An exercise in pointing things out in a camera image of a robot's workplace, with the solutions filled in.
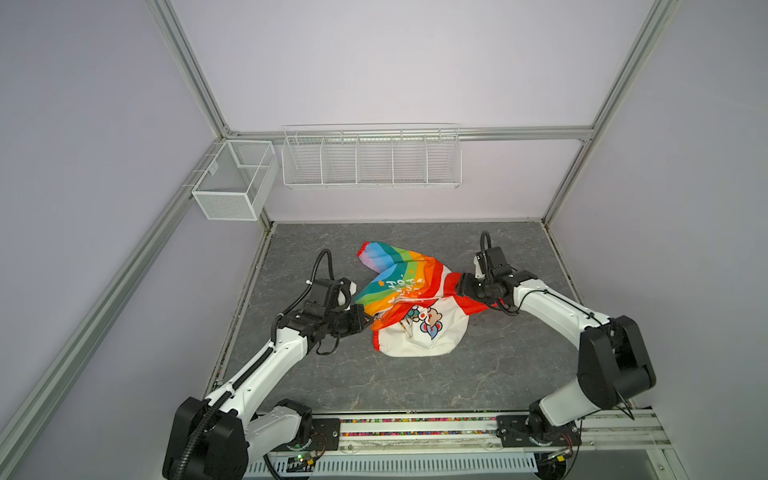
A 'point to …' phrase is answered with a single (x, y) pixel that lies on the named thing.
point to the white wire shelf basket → (372, 155)
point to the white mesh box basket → (236, 184)
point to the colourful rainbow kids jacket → (413, 303)
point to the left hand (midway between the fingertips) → (373, 323)
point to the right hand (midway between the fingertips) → (464, 290)
